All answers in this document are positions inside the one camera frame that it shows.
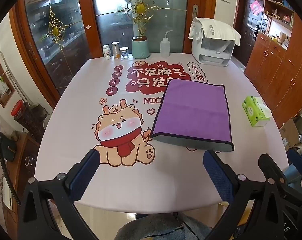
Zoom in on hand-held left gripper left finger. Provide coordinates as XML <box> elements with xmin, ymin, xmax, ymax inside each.
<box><xmin>17</xmin><ymin>149</ymin><xmax>101</xmax><ymax>240</ymax></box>

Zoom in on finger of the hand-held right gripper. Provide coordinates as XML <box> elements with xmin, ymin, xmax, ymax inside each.
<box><xmin>287</xmin><ymin>149</ymin><xmax>302</xmax><ymax>176</ymax></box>
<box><xmin>258</xmin><ymin>154</ymin><xmax>302</xmax><ymax>205</ymax></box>

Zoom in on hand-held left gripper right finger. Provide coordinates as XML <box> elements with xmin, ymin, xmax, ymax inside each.
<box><xmin>203</xmin><ymin>150</ymin><xmax>286</xmax><ymax>240</ymax></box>

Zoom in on purple towel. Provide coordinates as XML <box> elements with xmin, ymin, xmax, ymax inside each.
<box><xmin>150</xmin><ymin>78</ymin><xmax>234</xmax><ymax>153</ymax></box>

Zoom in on cardboard box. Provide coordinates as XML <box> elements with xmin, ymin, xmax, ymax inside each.
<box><xmin>278</xmin><ymin>116</ymin><xmax>302</xmax><ymax>153</ymax></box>

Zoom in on green tissue pack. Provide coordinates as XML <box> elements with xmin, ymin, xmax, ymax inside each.
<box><xmin>242</xmin><ymin>96</ymin><xmax>272</xmax><ymax>127</ymax></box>

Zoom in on wooden side cabinet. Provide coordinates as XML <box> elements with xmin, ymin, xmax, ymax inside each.
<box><xmin>2</xmin><ymin>132</ymin><xmax>41</xmax><ymax>232</ymax></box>

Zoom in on pink cartoon printed tablecloth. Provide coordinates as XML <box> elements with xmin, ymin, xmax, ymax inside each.
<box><xmin>33</xmin><ymin>52</ymin><xmax>290</xmax><ymax>212</ymax></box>

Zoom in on red lidded container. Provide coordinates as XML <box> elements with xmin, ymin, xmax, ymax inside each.
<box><xmin>11</xmin><ymin>100</ymin><xmax>25</xmax><ymax>120</ymax></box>

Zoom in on white countertop appliance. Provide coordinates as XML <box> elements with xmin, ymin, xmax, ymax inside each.
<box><xmin>195</xmin><ymin>30</ymin><xmax>236</xmax><ymax>67</ymax></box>

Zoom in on dark wooden door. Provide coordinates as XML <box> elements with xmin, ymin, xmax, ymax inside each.
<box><xmin>238</xmin><ymin>0</ymin><xmax>266</xmax><ymax>67</ymax></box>

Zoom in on amber glass jar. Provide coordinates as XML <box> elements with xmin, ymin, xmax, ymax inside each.
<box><xmin>112</xmin><ymin>41</ymin><xmax>121</xmax><ymax>59</ymax></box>

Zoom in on wooden framed glass door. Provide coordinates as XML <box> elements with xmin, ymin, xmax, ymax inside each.
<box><xmin>9</xmin><ymin>0</ymin><xmax>218</xmax><ymax>103</ymax></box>

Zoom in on teal ceramic jar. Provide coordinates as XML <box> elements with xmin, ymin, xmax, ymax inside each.
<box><xmin>131</xmin><ymin>36</ymin><xmax>150</xmax><ymax>60</ymax></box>

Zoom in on clear squeeze bottle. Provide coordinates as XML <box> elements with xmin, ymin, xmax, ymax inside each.
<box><xmin>160</xmin><ymin>30</ymin><xmax>173</xmax><ymax>57</ymax></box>

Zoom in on white cloth cover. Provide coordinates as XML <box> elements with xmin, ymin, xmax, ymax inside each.
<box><xmin>188</xmin><ymin>17</ymin><xmax>241</xmax><ymax>47</ymax></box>

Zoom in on small gold door ornament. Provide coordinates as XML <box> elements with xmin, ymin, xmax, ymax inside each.
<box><xmin>47</xmin><ymin>5</ymin><xmax>67</xmax><ymax>46</ymax></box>

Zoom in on wooden display shelf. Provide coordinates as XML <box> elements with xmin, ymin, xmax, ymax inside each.
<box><xmin>262</xmin><ymin>0</ymin><xmax>297</xmax><ymax>51</ymax></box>

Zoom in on red door decoration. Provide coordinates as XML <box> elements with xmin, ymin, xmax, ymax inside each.
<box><xmin>250</xmin><ymin>0</ymin><xmax>263</xmax><ymax>14</ymax></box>

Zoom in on large gold door ornament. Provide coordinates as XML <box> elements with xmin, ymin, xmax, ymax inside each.
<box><xmin>123</xmin><ymin>0</ymin><xmax>158</xmax><ymax>37</ymax></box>

